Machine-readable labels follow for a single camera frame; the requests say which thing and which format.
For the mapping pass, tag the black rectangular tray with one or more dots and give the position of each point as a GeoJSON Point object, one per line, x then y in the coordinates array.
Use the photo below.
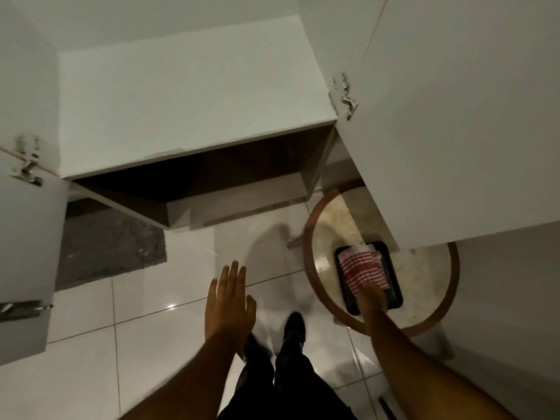
{"type": "Point", "coordinates": [393, 297]}

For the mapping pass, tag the person's left black shoe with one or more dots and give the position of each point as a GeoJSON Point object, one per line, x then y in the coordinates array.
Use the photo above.
{"type": "Point", "coordinates": [256, 347]}

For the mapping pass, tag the person's left thumb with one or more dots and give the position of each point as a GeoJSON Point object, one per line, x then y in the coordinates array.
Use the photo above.
{"type": "Point", "coordinates": [252, 308]}

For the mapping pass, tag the large white cabinet door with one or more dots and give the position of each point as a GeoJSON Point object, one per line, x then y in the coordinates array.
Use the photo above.
{"type": "Point", "coordinates": [455, 118]}

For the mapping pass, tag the person's right forearm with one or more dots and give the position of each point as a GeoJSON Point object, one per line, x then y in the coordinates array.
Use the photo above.
{"type": "Point", "coordinates": [420, 371]}

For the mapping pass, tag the person's left middle finger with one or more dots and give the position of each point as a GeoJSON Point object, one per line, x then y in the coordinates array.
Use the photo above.
{"type": "Point", "coordinates": [233, 277]}

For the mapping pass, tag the white open cabinet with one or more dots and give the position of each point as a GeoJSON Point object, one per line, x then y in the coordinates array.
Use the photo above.
{"type": "Point", "coordinates": [192, 100]}

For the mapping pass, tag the person's right hand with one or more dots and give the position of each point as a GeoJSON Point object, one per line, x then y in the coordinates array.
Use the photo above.
{"type": "Point", "coordinates": [372, 299]}

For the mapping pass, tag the metal cabinet hinge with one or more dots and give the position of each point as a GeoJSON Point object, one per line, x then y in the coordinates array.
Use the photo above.
{"type": "Point", "coordinates": [346, 97]}
{"type": "Point", "coordinates": [27, 164]}

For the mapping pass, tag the red white striped cloth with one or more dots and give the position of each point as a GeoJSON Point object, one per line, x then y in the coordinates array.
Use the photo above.
{"type": "Point", "coordinates": [361, 266]}

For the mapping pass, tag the person's right fingers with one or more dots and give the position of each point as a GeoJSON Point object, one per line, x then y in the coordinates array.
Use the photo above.
{"type": "Point", "coordinates": [372, 288]}

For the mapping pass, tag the person's left hand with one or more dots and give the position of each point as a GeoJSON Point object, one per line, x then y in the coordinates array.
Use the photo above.
{"type": "Point", "coordinates": [227, 314]}

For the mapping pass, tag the person's black trousers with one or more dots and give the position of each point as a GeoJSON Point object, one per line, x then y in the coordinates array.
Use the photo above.
{"type": "Point", "coordinates": [288, 389]}

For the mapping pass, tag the person's black shoe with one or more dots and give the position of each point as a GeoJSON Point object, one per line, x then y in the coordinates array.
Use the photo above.
{"type": "Point", "coordinates": [256, 347]}
{"type": "Point", "coordinates": [295, 328]}

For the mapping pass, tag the person's right black shoe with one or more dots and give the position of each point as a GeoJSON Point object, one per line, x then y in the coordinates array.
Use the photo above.
{"type": "Point", "coordinates": [295, 328]}

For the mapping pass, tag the person's left little finger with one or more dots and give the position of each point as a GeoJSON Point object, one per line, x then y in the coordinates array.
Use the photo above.
{"type": "Point", "coordinates": [212, 293]}

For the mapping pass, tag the person's left forearm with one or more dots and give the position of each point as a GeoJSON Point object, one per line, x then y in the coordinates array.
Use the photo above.
{"type": "Point", "coordinates": [192, 380]}

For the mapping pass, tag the round marble table wooden rim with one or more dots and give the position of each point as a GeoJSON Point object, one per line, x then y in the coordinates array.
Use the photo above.
{"type": "Point", "coordinates": [424, 279]}

